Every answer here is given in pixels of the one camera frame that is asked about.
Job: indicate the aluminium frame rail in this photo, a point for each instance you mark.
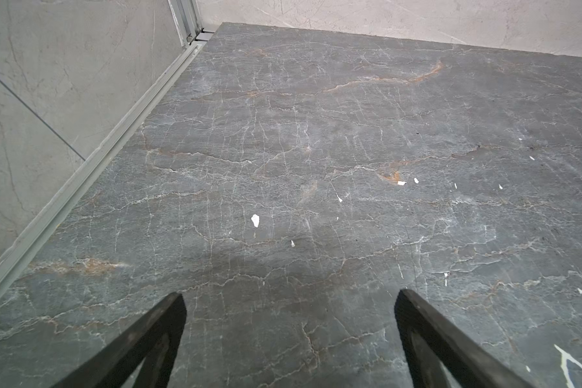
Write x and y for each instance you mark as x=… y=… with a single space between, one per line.
x=76 y=78

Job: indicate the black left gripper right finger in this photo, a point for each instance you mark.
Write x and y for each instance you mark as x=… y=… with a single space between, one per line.
x=433 y=346

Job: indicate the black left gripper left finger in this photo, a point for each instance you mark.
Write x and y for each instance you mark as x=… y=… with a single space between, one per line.
x=150 y=346

